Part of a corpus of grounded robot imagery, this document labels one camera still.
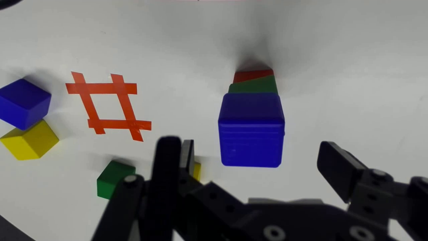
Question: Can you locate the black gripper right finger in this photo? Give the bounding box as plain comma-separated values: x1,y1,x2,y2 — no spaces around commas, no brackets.
317,140,428,241

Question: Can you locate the yellow toy block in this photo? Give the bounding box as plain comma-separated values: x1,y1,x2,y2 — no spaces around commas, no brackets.
0,117,61,162
191,160,203,183

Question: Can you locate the orange toy block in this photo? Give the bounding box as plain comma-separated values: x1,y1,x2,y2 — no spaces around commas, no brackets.
231,66,275,85

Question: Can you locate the green toy block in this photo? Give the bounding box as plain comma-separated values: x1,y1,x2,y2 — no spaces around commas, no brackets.
95,157,138,199
229,73,281,96

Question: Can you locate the blue toy block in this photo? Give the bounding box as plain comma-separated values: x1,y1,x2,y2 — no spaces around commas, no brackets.
217,91,286,170
0,77,53,132

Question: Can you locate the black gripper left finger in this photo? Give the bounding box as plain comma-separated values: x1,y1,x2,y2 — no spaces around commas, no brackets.
91,137,245,241

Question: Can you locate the orange tape grid mark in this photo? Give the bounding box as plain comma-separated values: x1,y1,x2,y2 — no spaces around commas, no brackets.
64,70,154,143

